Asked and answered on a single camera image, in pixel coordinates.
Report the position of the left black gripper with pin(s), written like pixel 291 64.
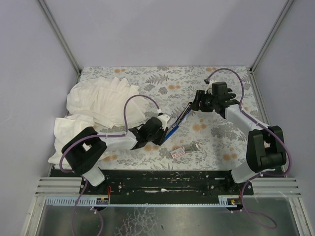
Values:
pixel 162 137

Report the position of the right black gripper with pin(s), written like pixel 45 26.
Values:
pixel 197 103

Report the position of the blue stapler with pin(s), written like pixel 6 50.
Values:
pixel 178 121

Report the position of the metal staple strip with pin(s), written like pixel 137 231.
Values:
pixel 191 148

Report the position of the red white staple box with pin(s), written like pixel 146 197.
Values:
pixel 177 153

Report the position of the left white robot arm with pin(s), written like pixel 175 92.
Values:
pixel 85 149

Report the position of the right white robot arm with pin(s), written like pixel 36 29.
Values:
pixel 265 149

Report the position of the black stapler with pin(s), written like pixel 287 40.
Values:
pixel 231 94

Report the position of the floral tablecloth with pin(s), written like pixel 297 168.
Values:
pixel 222 144

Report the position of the white cloth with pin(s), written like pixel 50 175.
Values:
pixel 108 102

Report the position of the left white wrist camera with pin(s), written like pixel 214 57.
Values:
pixel 164 118

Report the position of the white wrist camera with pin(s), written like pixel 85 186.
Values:
pixel 164 118
pixel 209 83

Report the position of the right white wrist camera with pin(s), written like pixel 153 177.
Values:
pixel 209 83

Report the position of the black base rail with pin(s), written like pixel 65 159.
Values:
pixel 165 186

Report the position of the white slotted cable duct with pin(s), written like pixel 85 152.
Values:
pixel 106 202

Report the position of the right aluminium frame post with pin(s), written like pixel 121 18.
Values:
pixel 276 26

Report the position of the aluminium frame post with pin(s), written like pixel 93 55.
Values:
pixel 276 26
pixel 59 35

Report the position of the left aluminium frame post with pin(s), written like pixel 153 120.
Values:
pixel 59 35

